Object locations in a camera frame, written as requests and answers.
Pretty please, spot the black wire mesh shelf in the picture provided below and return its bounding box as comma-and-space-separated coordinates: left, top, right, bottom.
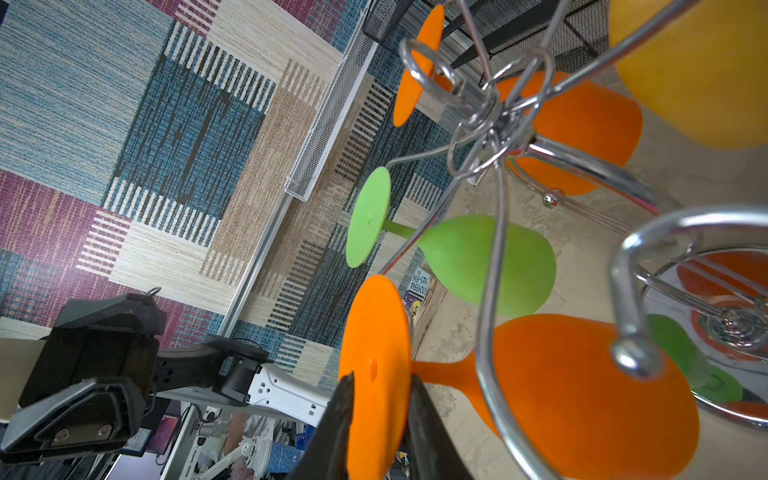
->
362, 1, 610, 78

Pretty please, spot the orange wine glass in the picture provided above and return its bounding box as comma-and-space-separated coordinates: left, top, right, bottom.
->
393, 5, 643, 196
339, 275, 700, 479

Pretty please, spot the yellow wine glass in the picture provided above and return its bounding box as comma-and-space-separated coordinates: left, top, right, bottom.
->
616, 0, 767, 150

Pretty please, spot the white wire mesh basket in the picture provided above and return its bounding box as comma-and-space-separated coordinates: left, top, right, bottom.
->
284, 6, 377, 202

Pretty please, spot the green wine glass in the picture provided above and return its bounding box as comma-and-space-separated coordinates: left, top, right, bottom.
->
345, 167, 556, 319

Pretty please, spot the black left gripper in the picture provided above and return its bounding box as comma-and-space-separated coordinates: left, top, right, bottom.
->
1, 293, 167, 464

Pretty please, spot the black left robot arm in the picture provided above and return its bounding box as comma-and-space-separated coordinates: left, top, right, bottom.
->
1, 294, 331, 464

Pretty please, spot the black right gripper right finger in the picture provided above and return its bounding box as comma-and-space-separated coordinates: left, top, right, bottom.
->
407, 374, 472, 480

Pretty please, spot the chrome wine glass rack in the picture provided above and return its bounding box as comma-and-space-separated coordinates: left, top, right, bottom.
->
399, 1, 767, 479

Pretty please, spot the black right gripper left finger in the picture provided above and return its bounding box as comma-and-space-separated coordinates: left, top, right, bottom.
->
287, 373, 355, 480

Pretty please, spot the colourful paperback book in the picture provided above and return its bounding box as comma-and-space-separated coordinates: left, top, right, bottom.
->
403, 266, 447, 358

